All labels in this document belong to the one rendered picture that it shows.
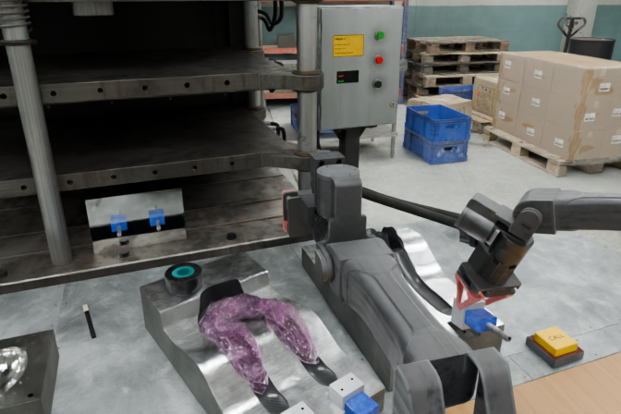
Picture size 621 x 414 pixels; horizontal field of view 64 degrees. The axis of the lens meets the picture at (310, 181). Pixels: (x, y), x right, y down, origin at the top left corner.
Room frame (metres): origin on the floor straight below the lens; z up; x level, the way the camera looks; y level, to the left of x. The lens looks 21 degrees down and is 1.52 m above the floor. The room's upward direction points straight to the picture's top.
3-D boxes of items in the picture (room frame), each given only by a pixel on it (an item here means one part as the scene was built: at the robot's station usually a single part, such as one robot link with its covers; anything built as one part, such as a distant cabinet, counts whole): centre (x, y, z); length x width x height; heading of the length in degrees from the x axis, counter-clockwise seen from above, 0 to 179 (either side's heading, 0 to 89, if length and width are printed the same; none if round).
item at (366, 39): (1.75, -0.14, 0.74); 0.31 x 0.22 x 1.47; 110
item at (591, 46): (7.24, -3.99, 0.44); 0.59 x 0.59 x 0.88
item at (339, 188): (0.58, -0.04, 1.24); 0.12 x 0.09 x 0.12; 15
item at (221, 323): (0.81, 0.11, 0.90); 0.26 x 0.18 x 0.08; 38
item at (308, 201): (0.67, -0.02, 1.25); 0.07 x 0.06 x 0.11; 105
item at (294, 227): (0.67, -0.02, 1.20); 0.10 x 0.07 x 0.07; 105
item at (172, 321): (0.81, 0.12, 0.86); 0.50 x 0.26 x 0.11; 38
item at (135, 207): (1.58, 0.60, 0.87); 0.50 x 0.27 x 0.17; 20
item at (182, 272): (0.93, 0.28, 0.93); 0.08 x 0.08 x 0.04
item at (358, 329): (1.02, -0.18, 0.87); 0.50 x 0.26 x 0.14; 20
